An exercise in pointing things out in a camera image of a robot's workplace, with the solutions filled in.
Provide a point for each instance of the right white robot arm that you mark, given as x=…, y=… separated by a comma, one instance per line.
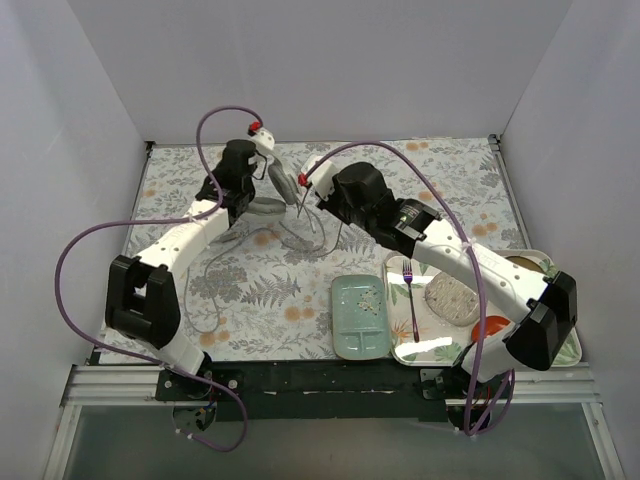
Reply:
x=541, y=308

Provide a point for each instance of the light green divided plate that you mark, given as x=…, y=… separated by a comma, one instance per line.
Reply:
x=360, y=326

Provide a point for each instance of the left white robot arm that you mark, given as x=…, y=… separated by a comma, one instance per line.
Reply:
x=142, y=301

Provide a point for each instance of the aluminium frame rail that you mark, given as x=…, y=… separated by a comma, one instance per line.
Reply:
x=145, y=385

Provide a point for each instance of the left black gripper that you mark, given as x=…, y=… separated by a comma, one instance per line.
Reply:
x=252, y=163

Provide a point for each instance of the purple iridescent fork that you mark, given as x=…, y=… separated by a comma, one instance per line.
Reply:
x=407, y=273

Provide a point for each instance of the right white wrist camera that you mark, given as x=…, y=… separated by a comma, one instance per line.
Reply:
x=321, y=178

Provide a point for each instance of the clear glass oval dish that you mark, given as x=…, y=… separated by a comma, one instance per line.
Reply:
x=452, y=301

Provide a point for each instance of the brown ceramic bowl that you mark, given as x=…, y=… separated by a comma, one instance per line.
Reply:
x=526, y=263

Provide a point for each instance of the red small plate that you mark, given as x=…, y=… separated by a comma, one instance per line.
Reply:
x=493, y=325

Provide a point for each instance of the floral serving tray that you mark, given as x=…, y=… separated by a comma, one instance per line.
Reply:
x=440, y=343

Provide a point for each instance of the white grey headphones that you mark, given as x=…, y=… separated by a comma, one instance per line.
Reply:
x=267, y=210

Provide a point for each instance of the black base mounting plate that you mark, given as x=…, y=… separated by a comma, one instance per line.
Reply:
x=338, y=389

